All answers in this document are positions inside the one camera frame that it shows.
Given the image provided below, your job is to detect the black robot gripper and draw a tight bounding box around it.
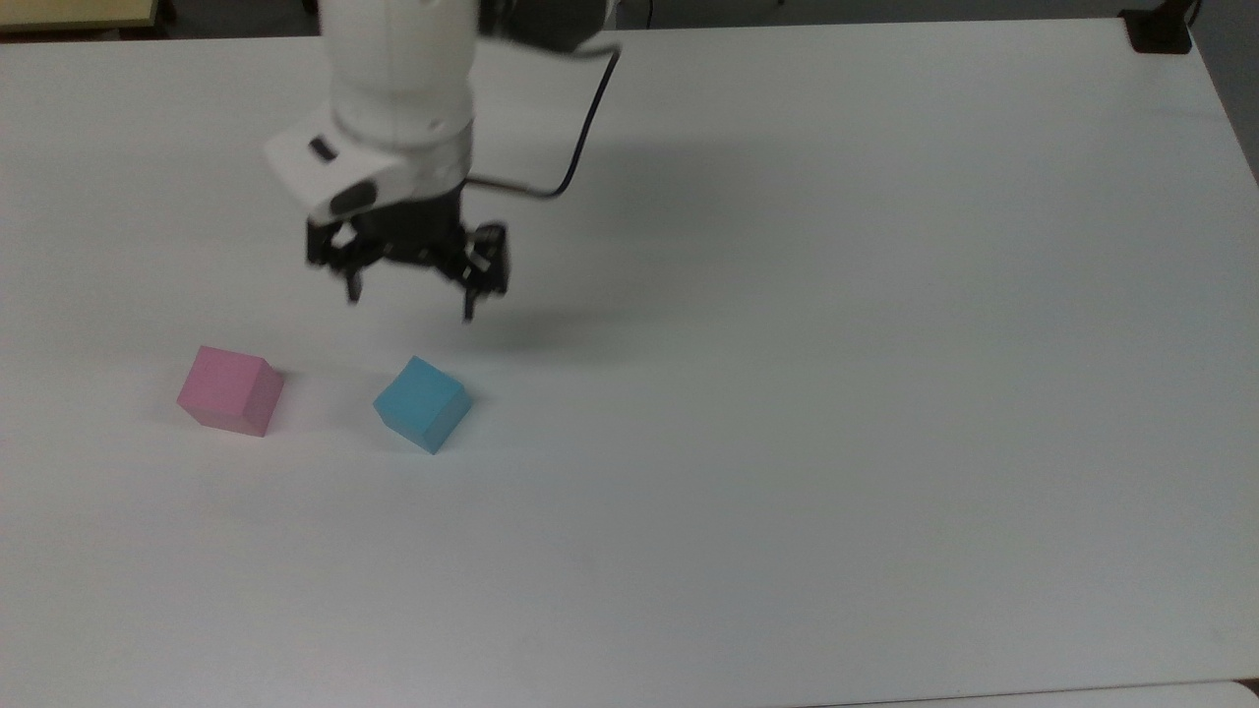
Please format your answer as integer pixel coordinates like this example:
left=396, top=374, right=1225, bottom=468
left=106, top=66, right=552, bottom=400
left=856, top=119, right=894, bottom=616
left=306, top=187, right=510, bottom=324

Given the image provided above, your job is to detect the blue cube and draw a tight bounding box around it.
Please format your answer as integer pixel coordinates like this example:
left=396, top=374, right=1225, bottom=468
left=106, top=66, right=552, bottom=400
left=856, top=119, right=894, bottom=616
left=373, top=355, right=473, bottom=455

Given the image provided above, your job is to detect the pink cube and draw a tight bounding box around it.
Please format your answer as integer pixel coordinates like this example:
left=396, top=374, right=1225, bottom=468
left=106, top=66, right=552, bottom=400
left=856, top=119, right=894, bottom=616
left=176, top=344, right=286, bottom=438

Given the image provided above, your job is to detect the yellow wooden table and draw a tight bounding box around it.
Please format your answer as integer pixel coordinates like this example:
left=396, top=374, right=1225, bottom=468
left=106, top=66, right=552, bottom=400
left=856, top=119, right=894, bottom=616
left=0, top=0, right=160, bottom=36

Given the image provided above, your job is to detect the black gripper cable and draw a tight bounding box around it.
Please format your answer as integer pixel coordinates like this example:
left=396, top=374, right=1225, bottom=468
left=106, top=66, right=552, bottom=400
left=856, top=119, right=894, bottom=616
left=466, top=47, right=623, bottom=201

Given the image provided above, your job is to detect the black table clamp mount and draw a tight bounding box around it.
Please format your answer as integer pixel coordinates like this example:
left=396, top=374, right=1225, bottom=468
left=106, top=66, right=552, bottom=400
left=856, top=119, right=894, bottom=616
left=1119, top=0, right=1203, bottom=55

